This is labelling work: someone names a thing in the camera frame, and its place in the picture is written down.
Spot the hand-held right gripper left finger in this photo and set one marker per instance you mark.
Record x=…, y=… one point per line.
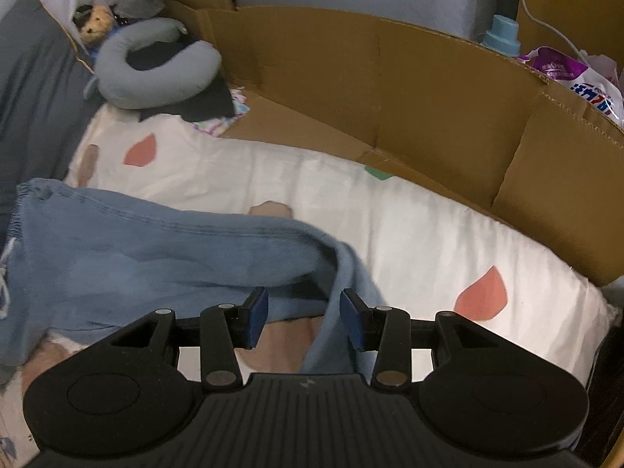
x=257, y=317

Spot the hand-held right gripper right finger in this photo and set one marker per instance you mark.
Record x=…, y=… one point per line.
x=352, y=319

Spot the light blue denim jeans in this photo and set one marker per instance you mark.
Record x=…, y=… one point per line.
x=146, y=263

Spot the cream printed bedsheet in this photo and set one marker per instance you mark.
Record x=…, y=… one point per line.
x=414, y=214

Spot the colourful patterned cloth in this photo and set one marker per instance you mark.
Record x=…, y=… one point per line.
x=214, y=126

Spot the black cloth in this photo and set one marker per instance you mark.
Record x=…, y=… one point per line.
x=209, y=100

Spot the large brown cardboard sheet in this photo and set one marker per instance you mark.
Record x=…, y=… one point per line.
x=390, y=83

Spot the grey neck pillow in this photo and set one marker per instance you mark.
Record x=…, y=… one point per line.
x=161, y=88

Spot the blue bottle cap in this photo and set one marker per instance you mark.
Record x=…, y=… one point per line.
x=502, y=36

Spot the dark grey quilt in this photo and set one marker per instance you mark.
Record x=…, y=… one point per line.
x=34, y=83

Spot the purple and white detergent bag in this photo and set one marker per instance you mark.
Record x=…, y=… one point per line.
x=570, y=70

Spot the small brown plush bear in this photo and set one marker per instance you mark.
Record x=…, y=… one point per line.
x=97, y=22

